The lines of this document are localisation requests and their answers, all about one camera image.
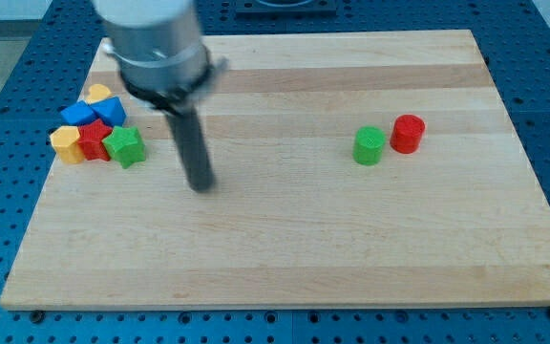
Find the red star block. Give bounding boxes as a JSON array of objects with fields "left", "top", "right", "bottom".
[{"left": 78, "top": 119, "right": 113, "bottom": 161}]

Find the black pusher rod tool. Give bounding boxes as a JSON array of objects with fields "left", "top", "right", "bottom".
[{"left": 165, "top": 108, "right": 215, "bottom": 193}]

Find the blue triangle block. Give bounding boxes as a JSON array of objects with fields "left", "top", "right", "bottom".
[{"left": 90, "top": 97, "right": 126, "bottom": 127}]

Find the red cylinder block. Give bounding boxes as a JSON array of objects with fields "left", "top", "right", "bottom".
[{"left": 390, "top": 114, "right": 426, "bottom": 154}]

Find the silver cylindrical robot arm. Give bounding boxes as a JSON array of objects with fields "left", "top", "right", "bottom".
[{"left": 93, "top": 0, "right": 229, "bottom": 114}]

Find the yellow hexagon block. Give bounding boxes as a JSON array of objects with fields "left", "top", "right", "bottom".
[{"left": 50, "top": 125, "right": 85, "bottom": 164}]

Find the yellow heart block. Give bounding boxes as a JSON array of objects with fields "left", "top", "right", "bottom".
[{"left": 84, "top": 83, "right": 113, "bottom": 104}]

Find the blue cube block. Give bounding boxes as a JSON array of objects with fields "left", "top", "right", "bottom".
[{"left": 60, "top": 100, "right": 97, "bottom": 126}]

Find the green cylinder block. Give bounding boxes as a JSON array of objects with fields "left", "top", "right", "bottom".
[{"left": 352, "top": 126, "right": 386, "bottom": 166}]

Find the green star block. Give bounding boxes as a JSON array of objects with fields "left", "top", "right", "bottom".
[{"left": 102, "top": 126, "right": 146, "bottom": 169}]

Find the wooden board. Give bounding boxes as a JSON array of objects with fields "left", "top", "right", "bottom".
[{"left": 0, "top": 30, "right": 550, "bottom": 311}]

